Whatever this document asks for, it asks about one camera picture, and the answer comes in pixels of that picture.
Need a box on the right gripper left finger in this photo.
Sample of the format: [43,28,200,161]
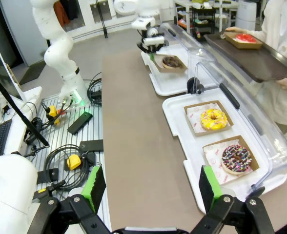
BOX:
[32,164,112,234]

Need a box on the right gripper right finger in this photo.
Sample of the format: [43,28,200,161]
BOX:
[191,165,276,234]

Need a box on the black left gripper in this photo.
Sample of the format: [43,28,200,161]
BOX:
[136,29,170,62]

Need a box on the cardboard box of red donut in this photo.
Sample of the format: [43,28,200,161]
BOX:
[224,31,263,50]

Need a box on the red glazed donut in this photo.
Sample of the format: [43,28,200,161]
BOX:
[235,33,257,43]

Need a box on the dark brown serving tray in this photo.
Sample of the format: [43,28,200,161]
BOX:
[203,33,287,83]

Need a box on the person's right forearm cream sleeve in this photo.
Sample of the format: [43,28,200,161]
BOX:
[241,28,265,38]

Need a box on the cardboard box of chocolate donut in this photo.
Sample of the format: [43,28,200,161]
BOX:
[154,55,188,74]

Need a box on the white plastic donut tray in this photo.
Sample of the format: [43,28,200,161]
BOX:
[140,51,219,96]
[162,94,287,213]

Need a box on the printed paper under colourful donut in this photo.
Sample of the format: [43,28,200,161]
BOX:
[204,141,242,186]

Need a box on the chocolate donut with colourful sprinkles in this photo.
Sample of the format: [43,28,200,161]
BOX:
[221,144,253,176]

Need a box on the cardboard box of colourful donut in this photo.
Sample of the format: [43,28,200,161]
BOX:
[202,135,260,187]

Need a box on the cardboard box of yellow donut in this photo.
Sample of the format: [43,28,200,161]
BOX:
[184,99,234,137]

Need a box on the yellow glazed sprinkle donut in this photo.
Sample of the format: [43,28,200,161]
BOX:
[200,109,228,132]

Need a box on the printed paper under yellow donut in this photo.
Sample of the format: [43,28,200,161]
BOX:
[186,102,232,134]

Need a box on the printed paper under red donut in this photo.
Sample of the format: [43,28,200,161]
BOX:
[232,36,259,44]

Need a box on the person's torso cream cardigan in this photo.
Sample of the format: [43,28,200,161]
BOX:
[254,0,287,134]

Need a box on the person's right hand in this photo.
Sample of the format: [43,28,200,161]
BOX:
[224,26,244,34]

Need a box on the yellow emergency stop button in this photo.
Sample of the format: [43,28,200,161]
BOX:
[65,154,82,171]
[47,105,62,125]

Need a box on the flat black box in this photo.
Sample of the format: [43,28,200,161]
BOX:
[79,139,104,153]

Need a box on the clear plastic tray lid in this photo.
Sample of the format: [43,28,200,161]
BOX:
[194,60,287,193]
[158,22,219,92]

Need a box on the orange box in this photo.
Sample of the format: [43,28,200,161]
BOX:
[176,19,190,31]

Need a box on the black round lid hinge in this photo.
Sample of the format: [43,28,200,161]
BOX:
[186,77,205,95]

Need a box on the black lid latch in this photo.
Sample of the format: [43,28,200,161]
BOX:
[247,186,266,198]

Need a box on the small black mounting plate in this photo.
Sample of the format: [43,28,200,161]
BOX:
[37,168,59,185]

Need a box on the black tripod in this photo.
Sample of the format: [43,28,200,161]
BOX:
[96,0,109,39]

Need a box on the black box with green light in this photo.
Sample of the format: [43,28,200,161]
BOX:
[67,111,94,135]

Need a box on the black shelf cart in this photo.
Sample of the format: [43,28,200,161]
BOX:
[191,0,217,41]

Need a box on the black diagonal bar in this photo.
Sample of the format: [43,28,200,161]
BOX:
[0,65,50,149]

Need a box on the orange hanging garment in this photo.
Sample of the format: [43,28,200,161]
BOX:
[53,0,71,27]

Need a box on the white floor appliance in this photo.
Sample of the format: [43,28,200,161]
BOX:
[235,0,265,30]

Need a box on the black keyboard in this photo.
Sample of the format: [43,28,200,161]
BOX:
[0,118,13,156]

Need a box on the white desk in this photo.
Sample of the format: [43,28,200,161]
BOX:
[0,86,43,156]

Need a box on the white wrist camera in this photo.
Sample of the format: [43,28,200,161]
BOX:
[143,36,164,46]

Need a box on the black yellow cable plug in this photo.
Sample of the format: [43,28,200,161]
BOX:
[32,180,66,203]

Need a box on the coiled black cable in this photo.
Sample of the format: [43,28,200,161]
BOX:
[43,144,97,187]
[86,72,103,106]

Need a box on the aluminium slotted base plate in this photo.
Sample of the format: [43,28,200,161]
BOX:
[23,96,112,232]

